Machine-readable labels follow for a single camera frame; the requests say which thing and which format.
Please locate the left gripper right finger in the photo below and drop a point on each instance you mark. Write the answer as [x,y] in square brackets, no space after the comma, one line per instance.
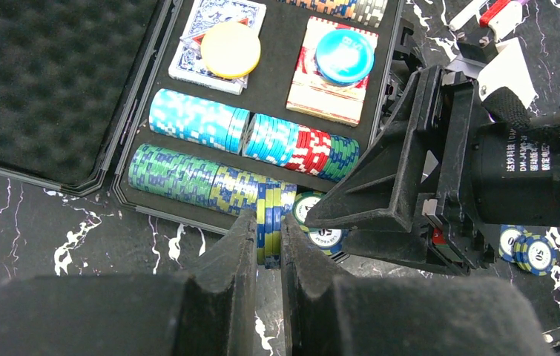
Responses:
[329,311]

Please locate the blue yellow chip stack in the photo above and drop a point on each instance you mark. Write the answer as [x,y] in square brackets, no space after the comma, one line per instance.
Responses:
[269,211]

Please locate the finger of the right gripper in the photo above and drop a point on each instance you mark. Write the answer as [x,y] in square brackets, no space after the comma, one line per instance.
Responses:
[380,193]
[404,249]

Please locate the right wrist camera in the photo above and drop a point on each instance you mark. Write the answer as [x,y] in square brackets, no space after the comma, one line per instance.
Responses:
[489,56]

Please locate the teal green chip row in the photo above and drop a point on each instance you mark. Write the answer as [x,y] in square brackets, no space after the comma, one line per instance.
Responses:
[200,182]

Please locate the blue playing card deck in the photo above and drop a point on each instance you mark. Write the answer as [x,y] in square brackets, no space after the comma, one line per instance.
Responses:
[187,64]

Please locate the blue dealer button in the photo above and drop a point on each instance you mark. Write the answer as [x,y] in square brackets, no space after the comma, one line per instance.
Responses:
[344,57]

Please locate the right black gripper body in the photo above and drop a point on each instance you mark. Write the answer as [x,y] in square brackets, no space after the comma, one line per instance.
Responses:
[456,230]

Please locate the light blue chip row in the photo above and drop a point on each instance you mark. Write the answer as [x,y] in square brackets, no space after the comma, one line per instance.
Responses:
[256,136]

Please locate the black poker set case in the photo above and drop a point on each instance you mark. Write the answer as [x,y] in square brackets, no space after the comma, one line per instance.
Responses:
[77,79]

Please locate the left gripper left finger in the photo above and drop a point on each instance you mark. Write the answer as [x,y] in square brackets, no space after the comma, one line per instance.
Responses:
[206,309]

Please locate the yellow dealer button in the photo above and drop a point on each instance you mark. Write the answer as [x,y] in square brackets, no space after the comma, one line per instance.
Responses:
[230,50]

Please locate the red playing card deck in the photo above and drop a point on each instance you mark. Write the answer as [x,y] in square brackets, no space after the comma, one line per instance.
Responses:
[312,94]

